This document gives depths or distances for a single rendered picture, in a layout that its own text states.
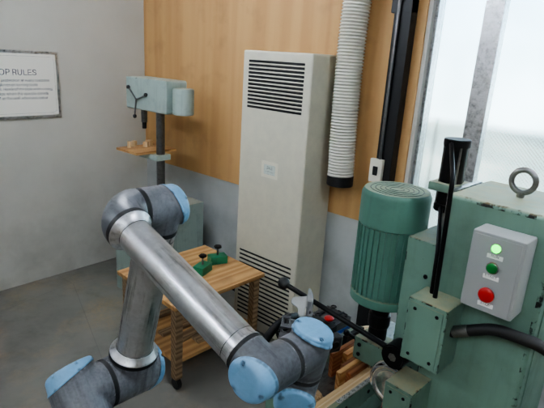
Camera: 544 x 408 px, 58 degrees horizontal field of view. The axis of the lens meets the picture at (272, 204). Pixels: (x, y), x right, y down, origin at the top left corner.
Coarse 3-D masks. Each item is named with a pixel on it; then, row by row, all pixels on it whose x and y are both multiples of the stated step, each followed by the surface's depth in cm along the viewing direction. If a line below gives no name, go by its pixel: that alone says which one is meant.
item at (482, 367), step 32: (480, 192) 105; (512, 192) 107; (448, 224) 104; (480, 224) 99; (512, 224) 94; (448, 256) 105; (448, 288) 106; (480, 320) 102; (512, 320) 97; (480, 352) 103; (512, 352) 98; (448, 384) 110; (480, 384) 105; (512, 384) 100
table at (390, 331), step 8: (392, 328) 168; (392, 336) 163; (328, 368) 144; (328, 376) 140; (320, 384) 137; (328, 384) 137; (328, 392) 134; (272, 400) 132; (368, 400) 132; (376, 400) 136
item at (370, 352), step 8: (360, 336) 137; (360, 344) 136; (368, 344) 134; (376, 344) 134; (360, 352) 137; (368, 352) 135; (376, 352) 133; (360, 360) 138; (368, 360) 135; (376, 360) 133
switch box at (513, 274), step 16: (480, 240) 93; (496, 240) 91; (512, 240) 89; (528, 240) 89; (480, 256) 94; (512, 256) 89; (528, 256) 89; (480, 272) 94; (512, 272) 90; (528, 272) 92; (464, 288) 97; (480, 288) 95; (496, 288) 92; (512, 288) 90; (496, 304) 93; (512, 304) 91
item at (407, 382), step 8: (408, 368) 116; (392, 376) 113; (400, 376) 113; (408, 376) 113; (416, 376) 113; (424, 376) 114; (392, 384) 110; (400, 384) 110; (408, 384) 111; (416, 384) 111; (424, 384) 111; (384, 392) 112; (392, 392) 110; (400, 392) 109; (408, 392) 108; (416, 392) 108; (424, 392) 112; (384, 400) 113; (392, 400) 111; (400, 400) 109; (408, 400) 108; (416, 400) 109; (424, 400) 113
